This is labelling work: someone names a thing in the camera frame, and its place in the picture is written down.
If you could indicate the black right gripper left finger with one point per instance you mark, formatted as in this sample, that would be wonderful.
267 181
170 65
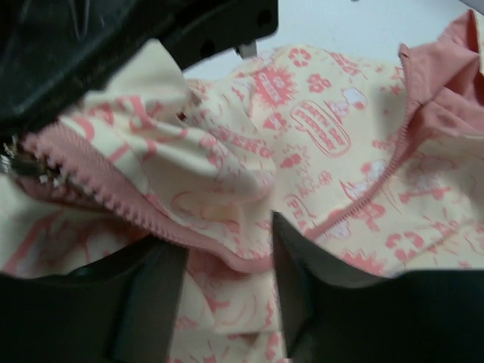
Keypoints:
121 308

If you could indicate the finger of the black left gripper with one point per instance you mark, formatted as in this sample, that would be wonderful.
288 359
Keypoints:
53 52

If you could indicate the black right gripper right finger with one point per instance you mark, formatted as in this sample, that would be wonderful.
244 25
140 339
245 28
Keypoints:
334 312

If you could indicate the cream pink printed jacket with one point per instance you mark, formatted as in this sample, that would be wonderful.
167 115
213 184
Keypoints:
378 164

